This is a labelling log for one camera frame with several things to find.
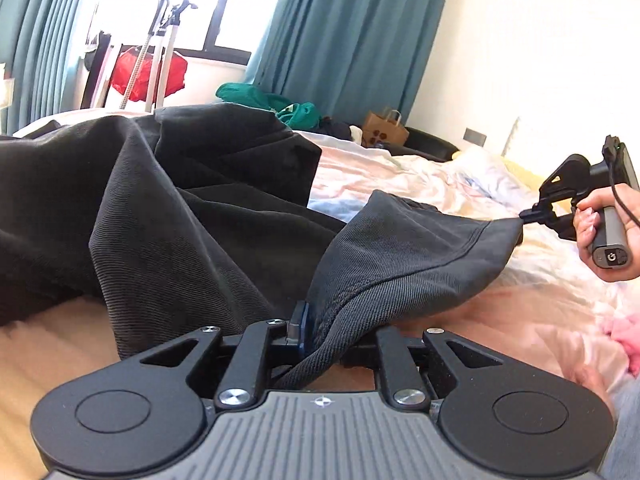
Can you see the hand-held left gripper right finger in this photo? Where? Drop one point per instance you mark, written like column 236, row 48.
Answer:
column 391, row 352

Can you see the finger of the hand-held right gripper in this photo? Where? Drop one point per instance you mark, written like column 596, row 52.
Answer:
column 552, row 221
column 547, row 207

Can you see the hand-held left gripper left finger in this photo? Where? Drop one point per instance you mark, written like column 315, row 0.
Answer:
column 300, row 321

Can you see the black pants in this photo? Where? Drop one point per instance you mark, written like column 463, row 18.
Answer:
column 175, row 210

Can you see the dark clothes pile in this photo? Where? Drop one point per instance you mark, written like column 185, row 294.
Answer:
column 336, row 127

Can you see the person's right hand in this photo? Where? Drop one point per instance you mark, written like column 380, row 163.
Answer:
column 585, row 225

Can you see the pastel bed sheet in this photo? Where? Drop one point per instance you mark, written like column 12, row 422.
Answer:
column 425, row 170

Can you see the black armchair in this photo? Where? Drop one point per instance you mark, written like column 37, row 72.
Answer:
column 430, row 142

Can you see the pink cloth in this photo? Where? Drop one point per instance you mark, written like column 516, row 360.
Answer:
column 625, row 340

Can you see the brown paper bag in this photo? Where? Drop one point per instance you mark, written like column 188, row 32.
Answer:
column 382, row 132

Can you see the white cloth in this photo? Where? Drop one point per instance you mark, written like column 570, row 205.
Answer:
column 356, row 134

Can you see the person's denim-clad leg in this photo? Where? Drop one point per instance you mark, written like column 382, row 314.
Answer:
column 625, row 435

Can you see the green garment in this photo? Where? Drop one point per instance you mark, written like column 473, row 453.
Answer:
column 250, row 95

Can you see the teal curtain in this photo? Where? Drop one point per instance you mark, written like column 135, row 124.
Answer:
column 40, row 45
column 350, row 35

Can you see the garment steamer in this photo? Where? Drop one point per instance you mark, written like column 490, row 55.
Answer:
column 162, row 55

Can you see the red cloth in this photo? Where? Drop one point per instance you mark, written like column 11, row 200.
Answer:
column 131, row 72

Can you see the black framed window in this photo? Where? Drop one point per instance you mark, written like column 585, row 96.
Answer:
column 225, row 25

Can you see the black framed upright board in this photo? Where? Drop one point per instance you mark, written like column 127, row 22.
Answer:
column 95, row 72

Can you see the grey wall socket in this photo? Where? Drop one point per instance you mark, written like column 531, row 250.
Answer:
column 475, row 137

